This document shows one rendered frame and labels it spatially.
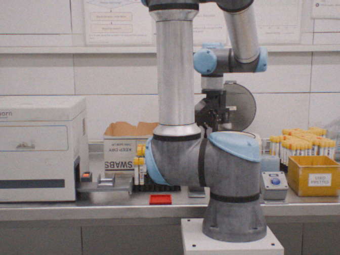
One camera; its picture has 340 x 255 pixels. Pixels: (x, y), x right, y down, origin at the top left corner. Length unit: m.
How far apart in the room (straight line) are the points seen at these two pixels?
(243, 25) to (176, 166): 0.38
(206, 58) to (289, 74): 0.76
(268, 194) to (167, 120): 0.49
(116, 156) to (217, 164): 0.71
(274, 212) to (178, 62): 0.61
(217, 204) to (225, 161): 0.10
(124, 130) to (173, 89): 0.92
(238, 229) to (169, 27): 0.47
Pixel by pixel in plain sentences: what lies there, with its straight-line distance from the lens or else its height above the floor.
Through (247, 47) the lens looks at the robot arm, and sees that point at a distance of 1.21.
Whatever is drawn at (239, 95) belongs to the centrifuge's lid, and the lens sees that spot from 1.90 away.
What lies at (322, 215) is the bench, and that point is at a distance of 1.46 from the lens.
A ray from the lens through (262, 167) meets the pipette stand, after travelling 1.49.
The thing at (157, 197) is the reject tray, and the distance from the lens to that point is 1.39.
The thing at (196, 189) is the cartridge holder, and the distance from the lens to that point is 1.40.
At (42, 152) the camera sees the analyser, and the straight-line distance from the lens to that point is 1.36.
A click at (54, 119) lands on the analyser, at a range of 1.33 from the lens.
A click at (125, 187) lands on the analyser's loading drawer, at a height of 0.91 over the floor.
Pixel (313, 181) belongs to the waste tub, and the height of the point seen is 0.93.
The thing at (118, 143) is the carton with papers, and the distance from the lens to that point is 1.62.
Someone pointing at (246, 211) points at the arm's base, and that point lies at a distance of 1.00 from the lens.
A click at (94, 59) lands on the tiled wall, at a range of 1.94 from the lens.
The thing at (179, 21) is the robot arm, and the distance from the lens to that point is 0.99.
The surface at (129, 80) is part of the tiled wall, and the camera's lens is 1.93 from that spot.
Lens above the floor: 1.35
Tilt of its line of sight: 11 degrees down
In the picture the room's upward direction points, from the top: straight up
